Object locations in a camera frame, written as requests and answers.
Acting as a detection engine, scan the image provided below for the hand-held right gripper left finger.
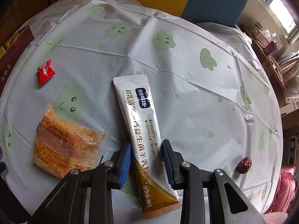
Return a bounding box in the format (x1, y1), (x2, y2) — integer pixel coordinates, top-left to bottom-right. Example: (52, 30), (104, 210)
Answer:
(33, 143), (132, 224)

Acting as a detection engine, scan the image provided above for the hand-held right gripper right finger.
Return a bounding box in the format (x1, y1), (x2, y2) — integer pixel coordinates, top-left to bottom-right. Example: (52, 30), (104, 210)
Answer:
(162, 139), (267, 224)

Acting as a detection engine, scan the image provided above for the white gold powder sachet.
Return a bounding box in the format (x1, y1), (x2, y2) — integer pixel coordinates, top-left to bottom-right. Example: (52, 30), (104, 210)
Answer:
(113, 74), (183, 220)

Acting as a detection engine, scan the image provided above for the clear sesame cake packet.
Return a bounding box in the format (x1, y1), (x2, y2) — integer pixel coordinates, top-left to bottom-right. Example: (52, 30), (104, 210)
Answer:
(29, 103), (106, 180)

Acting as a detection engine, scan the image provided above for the small red candy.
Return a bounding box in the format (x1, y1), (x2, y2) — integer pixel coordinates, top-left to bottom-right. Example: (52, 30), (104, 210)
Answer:
(37, 60), (56, 85)

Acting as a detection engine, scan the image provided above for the gold tin box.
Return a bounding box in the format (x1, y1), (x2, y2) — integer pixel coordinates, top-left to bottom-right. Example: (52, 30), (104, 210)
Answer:
(0, 25), (35, 96)

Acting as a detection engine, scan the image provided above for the red date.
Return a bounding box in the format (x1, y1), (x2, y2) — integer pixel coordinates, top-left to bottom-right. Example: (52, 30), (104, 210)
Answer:
(237, 157), (253, 174)

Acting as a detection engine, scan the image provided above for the white green printed tablecloth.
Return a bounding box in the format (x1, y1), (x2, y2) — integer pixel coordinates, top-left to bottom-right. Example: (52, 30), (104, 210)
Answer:
(0, 0), (284, 224)

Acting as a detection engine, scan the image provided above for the pink cloth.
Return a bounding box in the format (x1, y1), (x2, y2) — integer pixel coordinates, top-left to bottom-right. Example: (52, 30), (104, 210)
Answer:
(264, 163), (299, 224)

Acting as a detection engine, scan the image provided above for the white cardboard box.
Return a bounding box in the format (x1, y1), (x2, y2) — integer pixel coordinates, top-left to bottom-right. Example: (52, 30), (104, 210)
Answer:
(284, 80), (299, 112)

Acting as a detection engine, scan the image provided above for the wooden side table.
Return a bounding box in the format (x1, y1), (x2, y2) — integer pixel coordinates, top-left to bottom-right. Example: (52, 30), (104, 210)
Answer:
(241, 24), (288, 91)

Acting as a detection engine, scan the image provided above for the purple box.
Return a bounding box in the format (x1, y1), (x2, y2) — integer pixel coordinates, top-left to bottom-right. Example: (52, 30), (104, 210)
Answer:
(264, 41), (279, 57)

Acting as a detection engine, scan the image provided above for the pink tissue box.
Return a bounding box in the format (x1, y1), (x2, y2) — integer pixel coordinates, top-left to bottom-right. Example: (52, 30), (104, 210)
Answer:
(256, 33), (269, 48)

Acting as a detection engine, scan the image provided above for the hanging floral curtain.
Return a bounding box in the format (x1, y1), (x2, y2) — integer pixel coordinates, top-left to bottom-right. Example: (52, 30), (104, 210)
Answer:
(278, 51), (299, 80)

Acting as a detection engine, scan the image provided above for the grey yellow blue chair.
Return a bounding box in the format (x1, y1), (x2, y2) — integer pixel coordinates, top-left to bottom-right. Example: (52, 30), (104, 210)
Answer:
(132, 0), (249, 28)

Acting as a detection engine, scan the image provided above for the window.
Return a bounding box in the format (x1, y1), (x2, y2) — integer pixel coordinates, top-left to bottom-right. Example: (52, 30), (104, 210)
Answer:
(236, 0), (299, 35)

